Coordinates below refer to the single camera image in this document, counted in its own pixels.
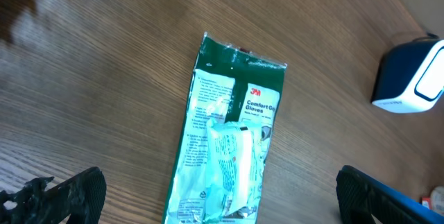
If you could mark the green 3M gloves package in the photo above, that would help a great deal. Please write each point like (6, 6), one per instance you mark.
(232, 103)

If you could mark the red white snack packet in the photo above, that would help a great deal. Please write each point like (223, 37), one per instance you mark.
(426, 202)

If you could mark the green white tape roll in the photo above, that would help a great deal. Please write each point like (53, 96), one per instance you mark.
(437, 200)

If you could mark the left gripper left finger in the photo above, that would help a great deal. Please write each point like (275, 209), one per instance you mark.
(79, 199)

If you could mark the white barcode scanner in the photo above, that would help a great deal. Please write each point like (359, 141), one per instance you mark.
(410, 76)

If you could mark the light green wipes packet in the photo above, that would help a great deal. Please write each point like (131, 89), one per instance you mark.
(234, 170)

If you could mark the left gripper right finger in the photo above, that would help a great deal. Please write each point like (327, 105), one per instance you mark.
(363, 199)

